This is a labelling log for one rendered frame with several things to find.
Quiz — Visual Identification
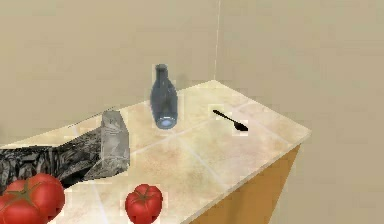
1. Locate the blue-grey glass bottle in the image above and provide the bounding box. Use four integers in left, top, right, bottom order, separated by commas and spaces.
149, 63, 179, 130

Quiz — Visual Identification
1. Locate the black spoon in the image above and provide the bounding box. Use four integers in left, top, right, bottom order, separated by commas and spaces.
212, 109, 249, 133

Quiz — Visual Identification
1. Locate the tiled counter with orange cabinet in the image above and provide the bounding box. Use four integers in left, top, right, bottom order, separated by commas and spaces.
0, 79, 313, 224

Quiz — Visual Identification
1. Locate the grey crumpled paper bag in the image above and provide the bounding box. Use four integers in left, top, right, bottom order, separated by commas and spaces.
0, 109, 131, 196

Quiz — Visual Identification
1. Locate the small red tomato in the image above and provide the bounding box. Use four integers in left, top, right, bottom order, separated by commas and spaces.
124, 183, 164, 224

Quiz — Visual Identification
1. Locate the large red tomato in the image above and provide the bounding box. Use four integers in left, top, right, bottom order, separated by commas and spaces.
0, 172, 66, 224

